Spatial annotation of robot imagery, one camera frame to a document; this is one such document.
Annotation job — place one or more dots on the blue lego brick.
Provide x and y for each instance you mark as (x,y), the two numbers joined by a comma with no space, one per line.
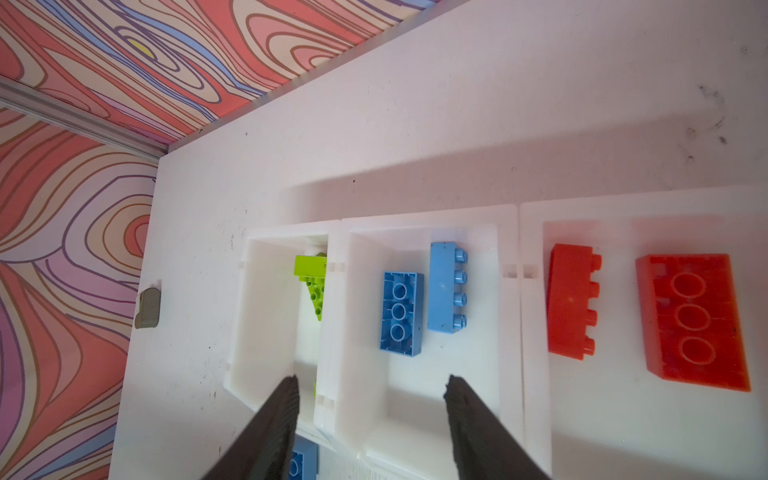
(304,462)
(402,315)

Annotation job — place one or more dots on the green lego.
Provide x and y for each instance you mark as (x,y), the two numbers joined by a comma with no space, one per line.
(311,270)

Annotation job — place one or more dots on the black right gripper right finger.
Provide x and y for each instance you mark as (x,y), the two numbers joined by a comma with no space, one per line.
(482,447)

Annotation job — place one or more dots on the white container compartment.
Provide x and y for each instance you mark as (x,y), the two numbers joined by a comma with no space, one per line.
(387,410)
(607,416)

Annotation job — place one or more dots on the white container middle compartment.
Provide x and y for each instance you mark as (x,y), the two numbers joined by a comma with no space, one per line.
(387,410)

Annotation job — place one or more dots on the white container right compartment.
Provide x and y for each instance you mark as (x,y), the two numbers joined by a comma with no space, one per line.
(607,416)

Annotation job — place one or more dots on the light blue lego studs up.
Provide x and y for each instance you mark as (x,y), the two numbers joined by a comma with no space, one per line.
(447,278)

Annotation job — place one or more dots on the olive small object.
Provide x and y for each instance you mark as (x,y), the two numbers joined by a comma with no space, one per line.
(148,309)

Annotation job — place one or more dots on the red lego brick upside down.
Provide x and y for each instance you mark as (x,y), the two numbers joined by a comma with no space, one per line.
(690,320)

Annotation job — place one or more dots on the red lego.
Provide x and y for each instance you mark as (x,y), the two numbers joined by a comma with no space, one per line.
(570,288)

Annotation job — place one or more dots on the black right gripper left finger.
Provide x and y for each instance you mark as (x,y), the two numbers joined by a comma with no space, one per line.
(264,448)

